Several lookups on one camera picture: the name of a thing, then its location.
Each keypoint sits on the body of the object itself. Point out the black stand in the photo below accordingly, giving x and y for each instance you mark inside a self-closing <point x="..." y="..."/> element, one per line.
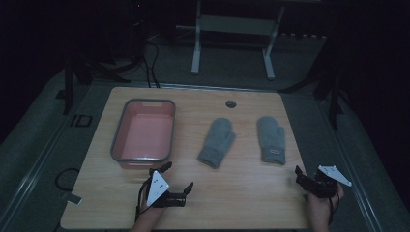
<point x="68" y="87"/>
<point x="335" y="96"/>

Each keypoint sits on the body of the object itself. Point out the white metal desk frame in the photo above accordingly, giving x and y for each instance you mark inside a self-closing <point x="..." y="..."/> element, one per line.
<point x="237" y="25"/>

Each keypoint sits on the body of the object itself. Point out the person's left hand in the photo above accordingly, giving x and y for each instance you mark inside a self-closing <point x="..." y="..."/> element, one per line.
<point x="146" y="211"/>

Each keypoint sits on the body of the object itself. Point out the person's right hand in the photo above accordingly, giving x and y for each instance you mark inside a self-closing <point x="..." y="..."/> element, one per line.
<point x="320" y="209"/>

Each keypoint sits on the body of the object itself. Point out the grey mitten with label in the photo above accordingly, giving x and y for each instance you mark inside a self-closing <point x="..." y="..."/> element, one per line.
<point x="270" y="138"/>

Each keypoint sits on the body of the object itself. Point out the plain grey mitten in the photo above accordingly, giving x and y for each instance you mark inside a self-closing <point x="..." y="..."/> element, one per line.
<point x="217" y="138"/>

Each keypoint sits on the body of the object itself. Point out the black floor bracket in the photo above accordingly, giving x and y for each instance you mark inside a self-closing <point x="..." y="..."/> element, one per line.
<point x="81" y="121"/>

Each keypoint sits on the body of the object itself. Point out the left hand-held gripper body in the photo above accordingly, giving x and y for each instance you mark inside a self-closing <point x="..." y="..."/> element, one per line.
<point x="157" y="188"/>

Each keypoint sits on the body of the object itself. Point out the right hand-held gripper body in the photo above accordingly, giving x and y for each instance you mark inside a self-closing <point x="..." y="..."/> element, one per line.
<point x="324" y="183"/>

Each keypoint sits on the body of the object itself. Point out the pink basin with grey rim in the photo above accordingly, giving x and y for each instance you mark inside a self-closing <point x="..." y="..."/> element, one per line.
<point x="145" y="132"/>

